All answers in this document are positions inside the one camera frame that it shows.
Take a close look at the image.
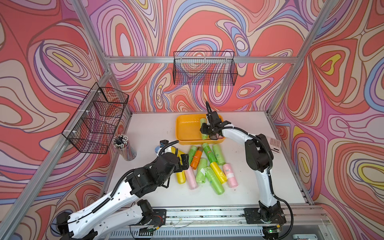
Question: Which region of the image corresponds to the light green trash bag roll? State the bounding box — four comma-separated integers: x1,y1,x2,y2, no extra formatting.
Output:
200,118,210,140

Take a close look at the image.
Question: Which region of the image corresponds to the yellow plastic storage box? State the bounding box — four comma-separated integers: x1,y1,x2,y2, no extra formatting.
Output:
175,114,225,145

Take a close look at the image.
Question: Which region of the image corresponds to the pink labelled trash bag roll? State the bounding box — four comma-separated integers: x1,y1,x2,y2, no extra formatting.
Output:
223,163,239,188

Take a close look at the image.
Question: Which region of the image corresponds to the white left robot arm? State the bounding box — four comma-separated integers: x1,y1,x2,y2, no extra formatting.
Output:
55,153,189,240

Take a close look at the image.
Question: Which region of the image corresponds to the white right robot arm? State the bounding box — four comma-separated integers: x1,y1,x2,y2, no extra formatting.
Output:
200,105,287,225

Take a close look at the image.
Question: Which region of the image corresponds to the pink trash bag roll left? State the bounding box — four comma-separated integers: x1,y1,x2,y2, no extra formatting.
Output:
185,167,198,190

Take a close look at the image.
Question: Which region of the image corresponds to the orange trash bag roll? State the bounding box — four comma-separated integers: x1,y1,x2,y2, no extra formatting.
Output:
190,148,203,170

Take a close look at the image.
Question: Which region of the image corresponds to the green roll beside orange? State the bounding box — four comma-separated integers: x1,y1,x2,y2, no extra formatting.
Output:
188,146,198,164

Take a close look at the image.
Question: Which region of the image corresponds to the yellow trash bag roll left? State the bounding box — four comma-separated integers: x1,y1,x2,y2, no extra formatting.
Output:
176,171,186,185

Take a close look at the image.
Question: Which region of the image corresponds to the yellow trash bag roll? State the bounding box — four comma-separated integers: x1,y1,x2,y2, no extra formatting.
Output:
210,162,227,184
176,171,186,185

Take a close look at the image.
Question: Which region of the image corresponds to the yellow roll upper left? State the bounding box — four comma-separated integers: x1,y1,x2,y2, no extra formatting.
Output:
165,146,185,158

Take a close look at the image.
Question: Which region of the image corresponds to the white blue-capped roll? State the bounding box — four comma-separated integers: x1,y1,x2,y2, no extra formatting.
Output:
155,146,162,154

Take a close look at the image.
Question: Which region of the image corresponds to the light green roll upper right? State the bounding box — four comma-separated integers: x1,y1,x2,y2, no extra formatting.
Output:
213,144,226,166

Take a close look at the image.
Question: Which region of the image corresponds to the yellow trash bag roll centre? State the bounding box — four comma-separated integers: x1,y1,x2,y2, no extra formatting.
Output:
210,162,227,184

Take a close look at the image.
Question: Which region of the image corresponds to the large green trash bag roll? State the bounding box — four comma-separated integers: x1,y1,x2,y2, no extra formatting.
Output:
204,167,225,195

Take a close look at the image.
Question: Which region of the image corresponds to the pencil holder cup with pencils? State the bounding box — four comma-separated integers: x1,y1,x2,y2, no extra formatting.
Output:
113,135,137,161

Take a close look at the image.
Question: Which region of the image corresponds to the pink calculator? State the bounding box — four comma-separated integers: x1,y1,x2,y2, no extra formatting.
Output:
267,137,282,154

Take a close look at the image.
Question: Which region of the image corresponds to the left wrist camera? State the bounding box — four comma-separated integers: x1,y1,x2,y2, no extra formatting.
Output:
160,140,169,148

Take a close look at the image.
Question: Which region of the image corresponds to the metal base rail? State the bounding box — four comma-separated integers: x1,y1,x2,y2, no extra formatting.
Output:
92,205,311,240

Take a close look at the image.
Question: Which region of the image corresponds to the black wire basket on back wall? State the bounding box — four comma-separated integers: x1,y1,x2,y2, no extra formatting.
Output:
173,50,238,86

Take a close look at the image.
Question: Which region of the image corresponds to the black wire basket on wall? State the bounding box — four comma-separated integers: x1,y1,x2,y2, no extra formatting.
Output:
173,50,238,86
62,83,129,154

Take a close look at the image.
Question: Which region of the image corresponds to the black wire basket on left wall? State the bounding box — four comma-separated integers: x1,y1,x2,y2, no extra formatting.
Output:
62,83,129,154

